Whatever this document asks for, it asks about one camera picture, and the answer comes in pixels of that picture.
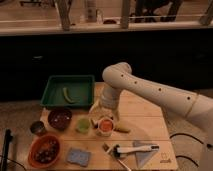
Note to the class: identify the blue sponge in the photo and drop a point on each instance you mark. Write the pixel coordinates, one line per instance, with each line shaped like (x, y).
(79, 157)

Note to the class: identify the small green cup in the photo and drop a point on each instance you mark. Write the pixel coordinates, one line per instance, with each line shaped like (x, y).
(83, 125)

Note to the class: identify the grey folded cloth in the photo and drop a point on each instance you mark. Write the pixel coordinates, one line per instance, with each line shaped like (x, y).
(143, 157)

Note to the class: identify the red apple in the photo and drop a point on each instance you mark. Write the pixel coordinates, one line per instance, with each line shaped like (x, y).
(106, 125)

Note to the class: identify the small metal cup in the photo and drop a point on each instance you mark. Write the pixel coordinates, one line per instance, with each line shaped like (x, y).
(38, 128)

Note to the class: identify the dark red bowl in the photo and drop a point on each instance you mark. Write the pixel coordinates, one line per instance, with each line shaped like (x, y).
(59, 118)

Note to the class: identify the black stand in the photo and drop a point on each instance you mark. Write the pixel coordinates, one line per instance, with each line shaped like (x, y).
(4, 156)

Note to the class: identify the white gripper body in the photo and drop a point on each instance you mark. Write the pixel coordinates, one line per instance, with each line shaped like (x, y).
(101, 111)

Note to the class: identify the white paper cup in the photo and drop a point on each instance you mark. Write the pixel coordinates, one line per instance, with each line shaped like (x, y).
(102, 133)

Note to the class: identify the wooden board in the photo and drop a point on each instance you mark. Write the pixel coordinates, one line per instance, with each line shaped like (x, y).
(147, 126)

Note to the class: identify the orange bowl with food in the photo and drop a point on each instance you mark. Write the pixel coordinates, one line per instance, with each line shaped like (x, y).
(44, 151)

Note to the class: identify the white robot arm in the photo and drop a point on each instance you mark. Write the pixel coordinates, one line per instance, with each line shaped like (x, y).
(195, 108)

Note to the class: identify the green pepper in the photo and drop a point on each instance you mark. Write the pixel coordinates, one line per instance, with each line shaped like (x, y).
(66, 96)

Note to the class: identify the green plastic tray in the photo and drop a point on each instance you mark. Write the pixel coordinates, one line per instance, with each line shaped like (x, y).
(80, 89)

